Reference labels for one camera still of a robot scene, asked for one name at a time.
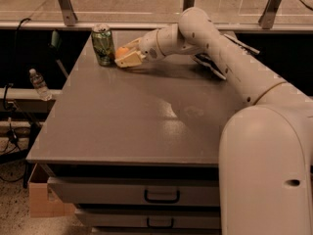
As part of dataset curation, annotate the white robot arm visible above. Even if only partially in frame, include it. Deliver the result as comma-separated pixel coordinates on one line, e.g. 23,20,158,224
115,7,313,235

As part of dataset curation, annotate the black cable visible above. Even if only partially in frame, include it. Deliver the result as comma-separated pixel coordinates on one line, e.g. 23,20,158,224
0,18,37,184

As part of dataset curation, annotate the orange fruit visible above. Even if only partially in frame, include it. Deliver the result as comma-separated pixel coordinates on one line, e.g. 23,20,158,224
115,46,129,59

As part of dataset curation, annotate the right metal bracket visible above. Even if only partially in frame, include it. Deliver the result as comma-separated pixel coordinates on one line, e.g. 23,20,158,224
258,0,282,29

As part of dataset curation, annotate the green handled tool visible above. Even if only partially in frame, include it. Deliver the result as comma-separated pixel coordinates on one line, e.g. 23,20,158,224
49,30,68,78

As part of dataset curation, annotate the grey drawer cabinet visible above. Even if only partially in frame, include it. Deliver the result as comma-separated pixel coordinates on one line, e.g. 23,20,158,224
27,44,243,235

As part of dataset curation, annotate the cardboard box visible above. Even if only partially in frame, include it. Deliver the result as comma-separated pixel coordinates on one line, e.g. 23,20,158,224
27,163,76,219

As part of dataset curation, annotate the blue chip bag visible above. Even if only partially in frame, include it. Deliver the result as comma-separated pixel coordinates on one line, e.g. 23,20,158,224
191,33,260,80

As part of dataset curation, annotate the drawer black handle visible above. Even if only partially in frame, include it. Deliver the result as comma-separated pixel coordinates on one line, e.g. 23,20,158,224
144,190,180,205
146,217,174,229

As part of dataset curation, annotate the green soda can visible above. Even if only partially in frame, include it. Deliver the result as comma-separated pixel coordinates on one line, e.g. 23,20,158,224
91,23,114,67

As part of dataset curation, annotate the clear plastic water bottle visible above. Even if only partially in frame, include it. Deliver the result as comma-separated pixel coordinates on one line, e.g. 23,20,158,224
29,69,52,101

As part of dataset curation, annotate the left metal bracket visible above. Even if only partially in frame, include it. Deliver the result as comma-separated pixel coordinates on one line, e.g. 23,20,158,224
58,0,77,26

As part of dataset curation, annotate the top drawer black handle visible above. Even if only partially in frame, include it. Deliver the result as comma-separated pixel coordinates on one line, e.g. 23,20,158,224
144,190,180,205

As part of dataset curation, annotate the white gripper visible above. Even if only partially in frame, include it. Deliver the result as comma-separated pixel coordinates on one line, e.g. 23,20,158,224
114,29,163,68

